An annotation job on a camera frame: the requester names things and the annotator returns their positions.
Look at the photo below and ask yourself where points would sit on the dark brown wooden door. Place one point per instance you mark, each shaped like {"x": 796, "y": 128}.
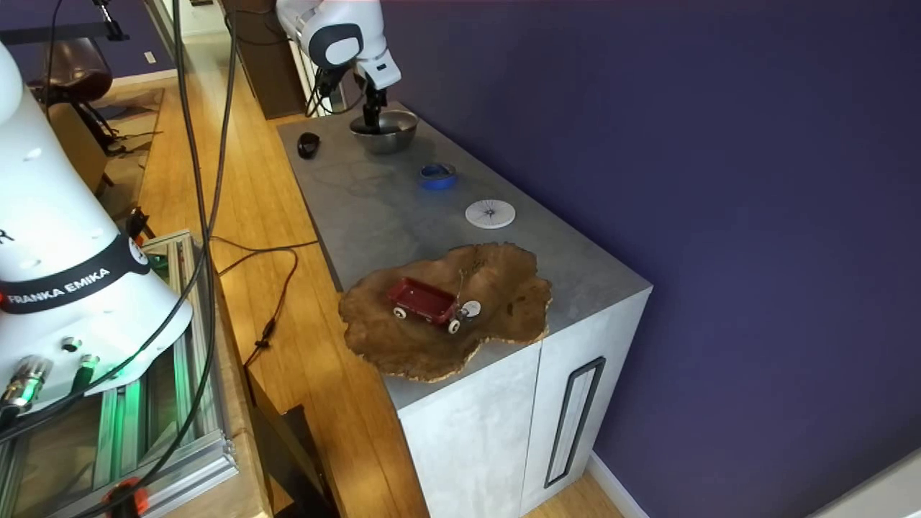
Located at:
{"x": 259, "y": 66}

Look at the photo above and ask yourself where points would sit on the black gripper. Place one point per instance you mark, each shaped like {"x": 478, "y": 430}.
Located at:
{"x": 371, "y": 95}

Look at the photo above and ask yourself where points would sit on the brown wooden burl tray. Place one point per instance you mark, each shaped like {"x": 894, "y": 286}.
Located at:
{"x": 498, "y": 289}

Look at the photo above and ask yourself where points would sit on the round metal bowl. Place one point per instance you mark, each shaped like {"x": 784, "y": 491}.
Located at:
{"x": 399, "y": 134}

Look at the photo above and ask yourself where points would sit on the red round knob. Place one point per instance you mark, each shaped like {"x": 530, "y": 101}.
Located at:
{"x": 131, "y": 501}

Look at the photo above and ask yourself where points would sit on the grey concrete-look cabinet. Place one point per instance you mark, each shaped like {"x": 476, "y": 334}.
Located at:
{"x": 478, "y": 442}

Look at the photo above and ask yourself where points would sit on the dark chair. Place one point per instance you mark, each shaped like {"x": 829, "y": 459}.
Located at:
{"x": 76, "y": 72}

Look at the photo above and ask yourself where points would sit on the white round coaster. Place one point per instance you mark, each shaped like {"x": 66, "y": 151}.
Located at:
{"x": 489, "y": 213}

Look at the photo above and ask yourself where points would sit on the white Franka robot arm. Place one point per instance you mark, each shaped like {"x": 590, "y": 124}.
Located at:
{"x": 59, "y": 239}

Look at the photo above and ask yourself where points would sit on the silver keys with round tags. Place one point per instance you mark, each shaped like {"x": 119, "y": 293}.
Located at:
{"x": 471, "y": 309}

